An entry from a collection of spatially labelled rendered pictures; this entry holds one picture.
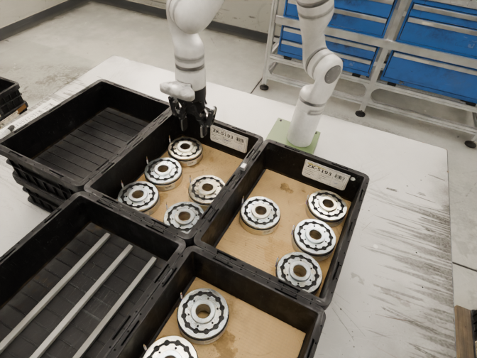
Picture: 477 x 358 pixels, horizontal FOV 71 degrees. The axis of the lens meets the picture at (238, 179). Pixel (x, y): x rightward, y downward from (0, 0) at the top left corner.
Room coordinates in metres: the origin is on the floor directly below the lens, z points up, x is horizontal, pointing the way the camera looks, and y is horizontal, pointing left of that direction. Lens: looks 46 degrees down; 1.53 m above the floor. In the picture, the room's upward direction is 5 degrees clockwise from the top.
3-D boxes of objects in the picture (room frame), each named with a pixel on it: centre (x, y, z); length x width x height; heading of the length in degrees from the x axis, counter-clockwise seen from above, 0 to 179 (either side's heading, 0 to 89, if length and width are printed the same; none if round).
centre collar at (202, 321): (0.27, 0.05, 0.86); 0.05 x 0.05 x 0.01
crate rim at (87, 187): (0.62, 0.15, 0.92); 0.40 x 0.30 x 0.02; 157
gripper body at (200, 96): (0.74, 0.14, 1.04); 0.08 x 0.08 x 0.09
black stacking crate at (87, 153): (0.74, 0.43, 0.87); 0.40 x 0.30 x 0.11; 157
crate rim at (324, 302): (0.51, -0.13, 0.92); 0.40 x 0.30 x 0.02; 157
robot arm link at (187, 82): (0.72, 0.15, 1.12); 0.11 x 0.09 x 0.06; 158
